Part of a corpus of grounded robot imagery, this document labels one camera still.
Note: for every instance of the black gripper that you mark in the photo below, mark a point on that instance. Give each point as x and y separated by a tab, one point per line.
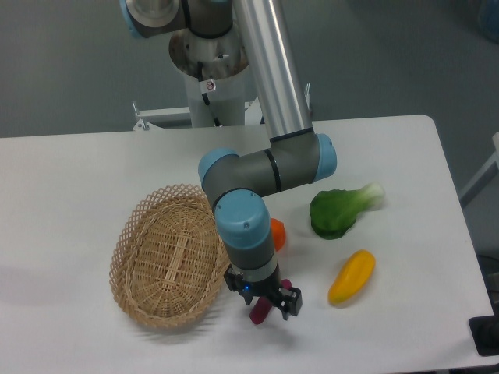
289	302

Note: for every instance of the purple sweet potato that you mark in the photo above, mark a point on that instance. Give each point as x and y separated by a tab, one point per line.
263	306

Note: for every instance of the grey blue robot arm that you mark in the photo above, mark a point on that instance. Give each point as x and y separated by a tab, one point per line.
236	185

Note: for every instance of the orange tangerine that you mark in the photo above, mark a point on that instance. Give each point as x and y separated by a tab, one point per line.
279	233

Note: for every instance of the yellow mango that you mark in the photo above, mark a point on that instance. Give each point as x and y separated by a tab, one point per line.
352	277

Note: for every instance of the green bok choy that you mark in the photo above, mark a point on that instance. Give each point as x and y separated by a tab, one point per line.
334	212

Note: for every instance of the oval wicker basket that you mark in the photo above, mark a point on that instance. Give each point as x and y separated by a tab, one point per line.
168	264

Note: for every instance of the black device at table edge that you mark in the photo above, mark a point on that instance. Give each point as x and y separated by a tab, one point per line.
484	331

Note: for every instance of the white furniture leg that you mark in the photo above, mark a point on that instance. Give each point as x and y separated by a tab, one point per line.
486	173

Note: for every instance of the blue object top right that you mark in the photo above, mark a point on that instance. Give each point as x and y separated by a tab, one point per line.
488	19

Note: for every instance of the white metal base frame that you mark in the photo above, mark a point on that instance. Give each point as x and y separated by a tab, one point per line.
169	118

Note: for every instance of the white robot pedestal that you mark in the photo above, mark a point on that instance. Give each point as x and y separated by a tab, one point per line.
214	73

